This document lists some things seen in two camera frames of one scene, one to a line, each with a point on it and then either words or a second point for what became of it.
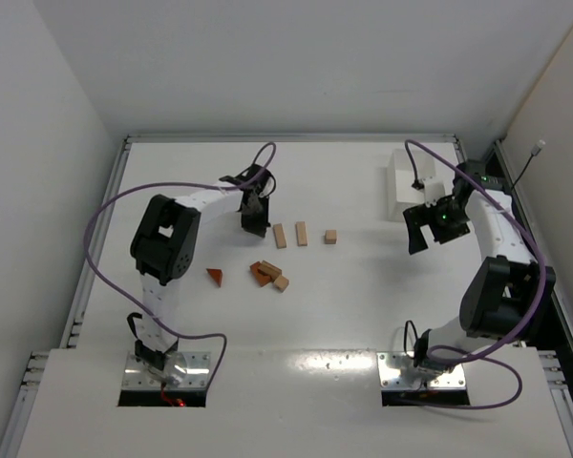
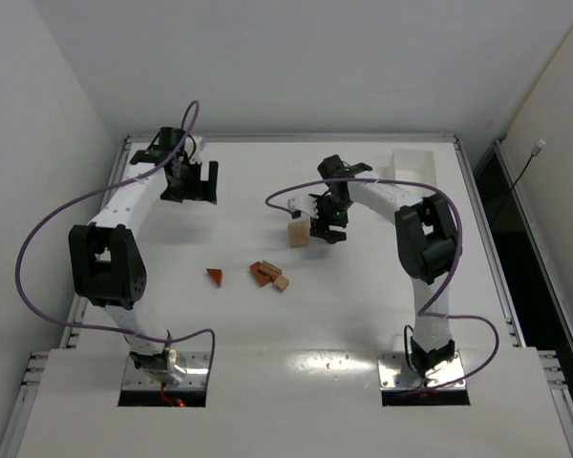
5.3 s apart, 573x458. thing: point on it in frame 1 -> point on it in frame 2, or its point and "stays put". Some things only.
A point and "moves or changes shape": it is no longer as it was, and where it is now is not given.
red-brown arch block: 264,280 stays put
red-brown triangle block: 217,274 stays put
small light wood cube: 281,282 stays put
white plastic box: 400,195 stays put
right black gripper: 423,222 -> 328,225
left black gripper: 254,210 -> 189,191
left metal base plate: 181,370 stays put
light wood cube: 330,237 moves or changes shape
